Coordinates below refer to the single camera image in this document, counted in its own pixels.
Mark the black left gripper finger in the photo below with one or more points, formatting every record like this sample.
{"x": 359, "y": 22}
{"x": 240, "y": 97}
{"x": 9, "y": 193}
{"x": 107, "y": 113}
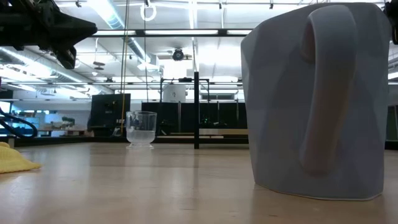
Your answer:
{"x": 66, "y": 57}
{"x": 77, "y": 29}

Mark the clear glass cup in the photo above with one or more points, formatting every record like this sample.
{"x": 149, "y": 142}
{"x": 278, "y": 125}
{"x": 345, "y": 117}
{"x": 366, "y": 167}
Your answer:
{"x": 141, "y": 137}

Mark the black station frame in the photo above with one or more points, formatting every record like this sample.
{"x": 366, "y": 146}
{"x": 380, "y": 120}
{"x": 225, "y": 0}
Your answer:
{"x": 161, "y": 93}

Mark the black monitor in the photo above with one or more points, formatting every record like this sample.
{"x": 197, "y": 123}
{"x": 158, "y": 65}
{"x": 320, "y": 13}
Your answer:
{"x": 107, "y": 112}

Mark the wooden shelf board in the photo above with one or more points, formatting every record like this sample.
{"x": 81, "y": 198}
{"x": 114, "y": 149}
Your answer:
{"x": 224, "y": 132}

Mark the yellow cloth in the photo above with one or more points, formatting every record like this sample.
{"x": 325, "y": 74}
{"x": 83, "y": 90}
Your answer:
{"x": 12, "y": 160}

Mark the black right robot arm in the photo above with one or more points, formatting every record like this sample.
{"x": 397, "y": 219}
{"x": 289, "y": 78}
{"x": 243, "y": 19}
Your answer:
{"x": 394, "y": 18}

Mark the black partition panel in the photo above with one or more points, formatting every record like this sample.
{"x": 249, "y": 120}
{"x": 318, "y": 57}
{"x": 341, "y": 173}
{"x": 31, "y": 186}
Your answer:
{"x": 224, "y": 115}

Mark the black overhead camera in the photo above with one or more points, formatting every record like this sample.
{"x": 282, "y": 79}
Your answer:
{"x": 178, "y": 54}

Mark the grey faceted mug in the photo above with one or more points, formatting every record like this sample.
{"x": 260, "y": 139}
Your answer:
{"x": 280, "y": 124}

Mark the black table frame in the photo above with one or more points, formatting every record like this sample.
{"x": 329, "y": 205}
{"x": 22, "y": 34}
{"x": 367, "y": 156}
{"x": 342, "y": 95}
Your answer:
{"x": 140, "y": 32}

